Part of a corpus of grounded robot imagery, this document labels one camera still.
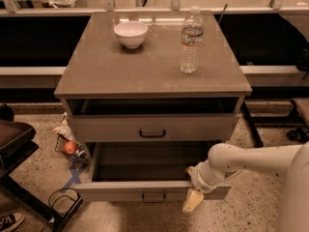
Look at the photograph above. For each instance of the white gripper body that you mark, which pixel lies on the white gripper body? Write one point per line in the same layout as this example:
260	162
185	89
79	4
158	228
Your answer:
199	182

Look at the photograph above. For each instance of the grey drawer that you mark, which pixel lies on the grey drawer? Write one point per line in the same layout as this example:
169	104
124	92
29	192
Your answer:
151	172
166	119

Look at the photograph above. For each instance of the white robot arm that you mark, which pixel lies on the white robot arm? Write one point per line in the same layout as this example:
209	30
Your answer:
225	161

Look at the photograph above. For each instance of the grey drawer cabinet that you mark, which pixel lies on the grey drawer cabinet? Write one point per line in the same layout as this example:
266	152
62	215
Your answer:
101	68

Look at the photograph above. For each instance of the blue tape cross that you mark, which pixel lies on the blue tape cross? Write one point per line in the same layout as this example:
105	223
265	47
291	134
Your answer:
75	172

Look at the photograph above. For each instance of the black office chair right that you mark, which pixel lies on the black office chair right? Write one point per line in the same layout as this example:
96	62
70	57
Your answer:
301	108

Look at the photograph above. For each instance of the black office chair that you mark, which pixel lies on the black office chair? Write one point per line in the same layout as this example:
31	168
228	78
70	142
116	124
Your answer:
16	146
301	108

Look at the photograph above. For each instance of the red apple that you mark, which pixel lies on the red apple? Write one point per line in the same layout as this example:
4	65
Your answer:
70	148

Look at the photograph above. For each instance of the snack bag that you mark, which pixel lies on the snack bag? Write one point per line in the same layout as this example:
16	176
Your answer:
64	129

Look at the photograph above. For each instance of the clear plastic water bottle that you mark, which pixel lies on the clear plastic water bottle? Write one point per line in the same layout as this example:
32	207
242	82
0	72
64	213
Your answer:
192	36

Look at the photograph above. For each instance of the white ceramic bowl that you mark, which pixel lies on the white ceramic bowl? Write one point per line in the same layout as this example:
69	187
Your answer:
131	34

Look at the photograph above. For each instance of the black office chair left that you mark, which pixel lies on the black office chair left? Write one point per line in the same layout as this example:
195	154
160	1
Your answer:
16	146

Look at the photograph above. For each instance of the black white sneaker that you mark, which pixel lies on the black white sneaker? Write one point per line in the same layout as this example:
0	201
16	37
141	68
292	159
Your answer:
10	222

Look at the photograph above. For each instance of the black metal frame leg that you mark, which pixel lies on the black metal frame leg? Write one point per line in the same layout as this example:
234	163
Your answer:
254	132

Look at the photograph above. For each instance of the black wire basket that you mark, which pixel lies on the black wire basket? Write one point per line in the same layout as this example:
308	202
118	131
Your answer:
78	155

